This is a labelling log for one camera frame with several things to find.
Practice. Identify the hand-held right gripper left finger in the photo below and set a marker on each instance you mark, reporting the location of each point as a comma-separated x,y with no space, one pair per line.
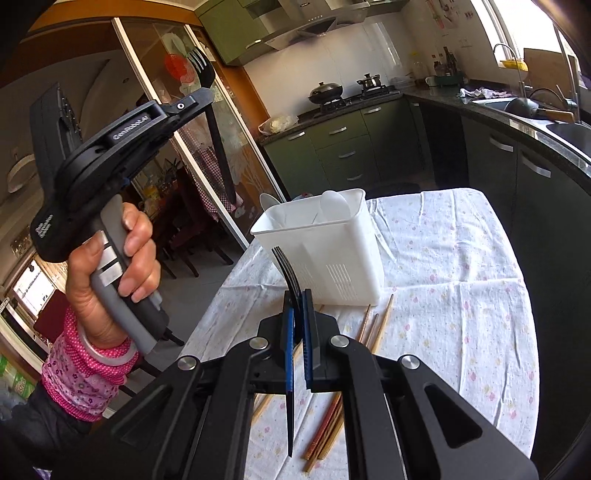
288,355

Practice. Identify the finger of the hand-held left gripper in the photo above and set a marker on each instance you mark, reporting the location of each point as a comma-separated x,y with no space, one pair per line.
182,107

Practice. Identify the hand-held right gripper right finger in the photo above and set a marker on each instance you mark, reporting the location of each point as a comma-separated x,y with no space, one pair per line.
308,350

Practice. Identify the black plastic fork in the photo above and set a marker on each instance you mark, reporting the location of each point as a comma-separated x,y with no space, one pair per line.
290,277
220,152

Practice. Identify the dark brown chopstick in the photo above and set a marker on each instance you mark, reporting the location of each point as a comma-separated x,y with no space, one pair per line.
364,323
371,330

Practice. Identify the white plastic utensil holder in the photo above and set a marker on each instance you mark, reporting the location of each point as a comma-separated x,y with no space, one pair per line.
318,258

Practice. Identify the person's left forearm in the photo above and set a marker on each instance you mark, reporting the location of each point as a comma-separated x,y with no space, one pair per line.
69,387

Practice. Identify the person's left hand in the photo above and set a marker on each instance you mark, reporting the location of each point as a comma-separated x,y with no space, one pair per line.
81,286

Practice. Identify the glass sliding door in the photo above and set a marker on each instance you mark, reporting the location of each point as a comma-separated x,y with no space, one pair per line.
152,60

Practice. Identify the red checked apron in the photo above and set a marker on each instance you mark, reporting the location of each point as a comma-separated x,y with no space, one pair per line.
205,170

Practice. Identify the plastic bag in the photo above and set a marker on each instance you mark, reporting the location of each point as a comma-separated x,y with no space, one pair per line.
277,124

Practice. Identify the white plastic spoon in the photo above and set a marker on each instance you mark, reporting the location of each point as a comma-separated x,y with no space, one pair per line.
334,201
268,202

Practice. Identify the dark wooden dining chair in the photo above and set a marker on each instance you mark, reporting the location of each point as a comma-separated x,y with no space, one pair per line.
203,240

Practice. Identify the black wok with lid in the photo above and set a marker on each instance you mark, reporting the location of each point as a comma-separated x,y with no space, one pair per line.
324,91

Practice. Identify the white floral tablecloth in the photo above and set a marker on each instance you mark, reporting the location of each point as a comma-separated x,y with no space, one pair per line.
452,300

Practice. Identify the steel range hood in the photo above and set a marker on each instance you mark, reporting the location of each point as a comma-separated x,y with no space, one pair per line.
318,27

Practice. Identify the green drawer base cabinet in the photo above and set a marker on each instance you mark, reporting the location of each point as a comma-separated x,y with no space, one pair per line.
351,147

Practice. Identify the silver bangle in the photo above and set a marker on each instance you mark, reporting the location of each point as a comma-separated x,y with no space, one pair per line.
108,357

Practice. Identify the black gas stove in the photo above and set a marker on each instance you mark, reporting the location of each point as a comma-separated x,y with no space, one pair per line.
360,99

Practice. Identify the steel cooking pot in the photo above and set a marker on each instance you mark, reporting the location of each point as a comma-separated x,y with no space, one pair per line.
369,82

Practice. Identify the clear plastic container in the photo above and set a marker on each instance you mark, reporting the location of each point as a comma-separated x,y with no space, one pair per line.
402,82

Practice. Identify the clear oil bottle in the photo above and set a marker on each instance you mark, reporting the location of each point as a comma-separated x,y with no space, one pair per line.
418,70

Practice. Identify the white cup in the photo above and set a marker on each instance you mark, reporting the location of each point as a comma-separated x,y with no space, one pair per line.
430,81

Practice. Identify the dark granite countertop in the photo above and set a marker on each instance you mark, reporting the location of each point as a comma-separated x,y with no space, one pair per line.
438,99

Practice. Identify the green sink base cabinets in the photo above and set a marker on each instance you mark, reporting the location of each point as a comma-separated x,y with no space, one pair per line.
531,207

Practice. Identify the cluster of condiment bottles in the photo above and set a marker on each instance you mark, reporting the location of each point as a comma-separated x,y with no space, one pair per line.
447,64

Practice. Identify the green bottle tray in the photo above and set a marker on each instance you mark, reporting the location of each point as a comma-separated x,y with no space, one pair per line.
450,81

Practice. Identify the grey dish cloth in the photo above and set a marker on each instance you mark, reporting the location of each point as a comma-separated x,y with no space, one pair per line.
480,93

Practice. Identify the thin gooseneck faucet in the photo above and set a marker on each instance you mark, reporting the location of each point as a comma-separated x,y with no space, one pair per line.
521,78

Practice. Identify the steel double sink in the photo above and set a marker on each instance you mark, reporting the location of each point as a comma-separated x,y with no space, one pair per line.
572,134

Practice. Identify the kitchen window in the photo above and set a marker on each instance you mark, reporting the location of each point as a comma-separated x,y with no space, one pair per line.
531,27

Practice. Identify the wooden cutting board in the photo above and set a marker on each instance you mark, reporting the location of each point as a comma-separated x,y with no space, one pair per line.
545,69

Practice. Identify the tall steel kitchen faucet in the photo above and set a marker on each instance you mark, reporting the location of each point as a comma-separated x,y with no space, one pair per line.
569,78

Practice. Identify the green wall cabinets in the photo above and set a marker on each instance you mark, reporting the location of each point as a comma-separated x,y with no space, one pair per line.
231,27

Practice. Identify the wall utensil hooks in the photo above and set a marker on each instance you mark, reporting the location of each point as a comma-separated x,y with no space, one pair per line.
445,14

